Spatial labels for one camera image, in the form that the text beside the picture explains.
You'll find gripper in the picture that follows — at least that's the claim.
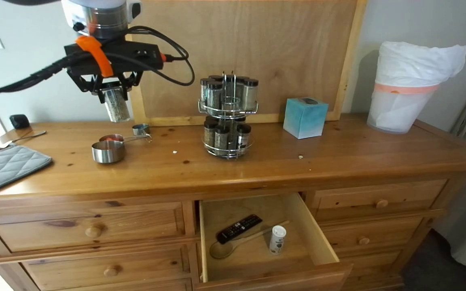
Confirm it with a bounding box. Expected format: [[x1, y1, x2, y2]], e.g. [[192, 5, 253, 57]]
[[67, 69, 144, 102]]

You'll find large steel measuring cup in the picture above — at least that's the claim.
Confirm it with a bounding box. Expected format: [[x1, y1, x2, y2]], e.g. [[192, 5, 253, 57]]
[[91, 135, 153, 164]]

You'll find small black object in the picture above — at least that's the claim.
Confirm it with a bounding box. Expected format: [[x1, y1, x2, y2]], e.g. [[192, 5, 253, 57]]
[[9, 114, 31, 130]]

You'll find metal spoon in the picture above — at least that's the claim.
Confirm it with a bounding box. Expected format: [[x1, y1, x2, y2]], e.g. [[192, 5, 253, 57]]
[[0, 130, 48, 150]]

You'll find grey quilted pot holder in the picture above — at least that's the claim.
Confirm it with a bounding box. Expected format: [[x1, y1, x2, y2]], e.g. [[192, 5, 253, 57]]
[[0, 144, 53, 199]]

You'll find wooden board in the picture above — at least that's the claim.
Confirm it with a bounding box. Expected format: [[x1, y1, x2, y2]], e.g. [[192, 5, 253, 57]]
[[127, 0, 368, 127]]

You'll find black remote control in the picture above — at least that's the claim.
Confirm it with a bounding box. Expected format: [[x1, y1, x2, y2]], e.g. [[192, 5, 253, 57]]
[[216, 214, 263, 245]]

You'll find teal tissue box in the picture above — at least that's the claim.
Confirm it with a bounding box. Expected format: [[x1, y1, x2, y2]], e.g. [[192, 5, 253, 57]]
[[283, 97, 329, 140]]

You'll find wooden spoon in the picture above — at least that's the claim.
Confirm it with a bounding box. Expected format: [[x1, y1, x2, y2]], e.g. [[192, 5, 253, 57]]
[[209, 220, 290, 260]]

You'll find small white bottle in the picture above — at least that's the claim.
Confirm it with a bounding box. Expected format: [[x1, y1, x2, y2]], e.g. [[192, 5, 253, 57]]
[[269, 225, 287, 255]]

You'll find open wooden drawer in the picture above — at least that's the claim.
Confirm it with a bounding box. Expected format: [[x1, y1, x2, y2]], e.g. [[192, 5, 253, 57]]
[[198, 192, 354, 291]]

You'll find wooden dresser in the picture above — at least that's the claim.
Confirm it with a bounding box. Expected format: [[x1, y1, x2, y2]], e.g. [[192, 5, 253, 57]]
[[0, 113, 466, 291]]

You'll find bin with white bag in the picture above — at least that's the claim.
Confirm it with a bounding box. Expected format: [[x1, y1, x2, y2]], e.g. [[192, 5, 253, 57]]
[[366, 41, 466, 135]]

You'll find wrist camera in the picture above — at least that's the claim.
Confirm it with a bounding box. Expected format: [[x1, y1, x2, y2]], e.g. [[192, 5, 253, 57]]
[[64, 40, 165, 77]]

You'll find wire spice rack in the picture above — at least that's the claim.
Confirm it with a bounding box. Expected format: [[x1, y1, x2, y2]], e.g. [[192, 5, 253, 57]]
[[198, 72, 259, 160]]

